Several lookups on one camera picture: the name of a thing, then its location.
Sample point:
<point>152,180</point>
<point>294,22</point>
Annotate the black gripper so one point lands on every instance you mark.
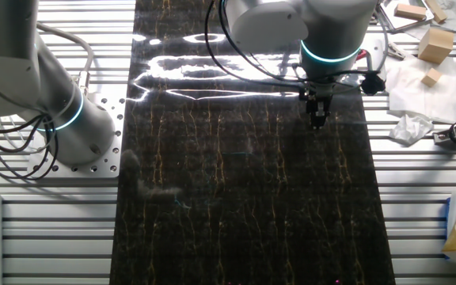
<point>317,97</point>

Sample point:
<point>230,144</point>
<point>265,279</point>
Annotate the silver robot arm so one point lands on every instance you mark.
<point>34,79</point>

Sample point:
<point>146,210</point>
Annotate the large wooden block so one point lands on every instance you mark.
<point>435,45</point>

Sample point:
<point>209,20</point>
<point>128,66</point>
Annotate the flat wooden block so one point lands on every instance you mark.
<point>410,12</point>

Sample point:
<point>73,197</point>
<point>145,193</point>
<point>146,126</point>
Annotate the long wooden stick block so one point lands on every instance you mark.
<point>435,11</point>

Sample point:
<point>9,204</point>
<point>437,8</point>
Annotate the red clothespin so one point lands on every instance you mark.
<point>362,54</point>

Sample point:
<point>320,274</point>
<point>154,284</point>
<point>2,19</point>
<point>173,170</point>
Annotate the crumpled white tissue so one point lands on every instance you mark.
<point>410,128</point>

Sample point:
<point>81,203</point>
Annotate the flat white tissue sheet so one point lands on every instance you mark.
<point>410,91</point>

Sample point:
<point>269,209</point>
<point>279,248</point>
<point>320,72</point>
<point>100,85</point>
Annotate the black marble pattern mat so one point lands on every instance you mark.
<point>232,198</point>

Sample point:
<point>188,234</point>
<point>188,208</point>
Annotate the medium wooden cube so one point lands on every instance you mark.
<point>432,77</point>

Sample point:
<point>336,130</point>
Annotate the grey flat tray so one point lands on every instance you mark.
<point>400,23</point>

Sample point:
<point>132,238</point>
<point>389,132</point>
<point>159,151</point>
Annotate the white paper sheet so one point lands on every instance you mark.
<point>451,16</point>

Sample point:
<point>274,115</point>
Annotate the silver camera mount plate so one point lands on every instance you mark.
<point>375,49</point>

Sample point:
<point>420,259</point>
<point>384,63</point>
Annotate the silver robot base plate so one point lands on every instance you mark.
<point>109,160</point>

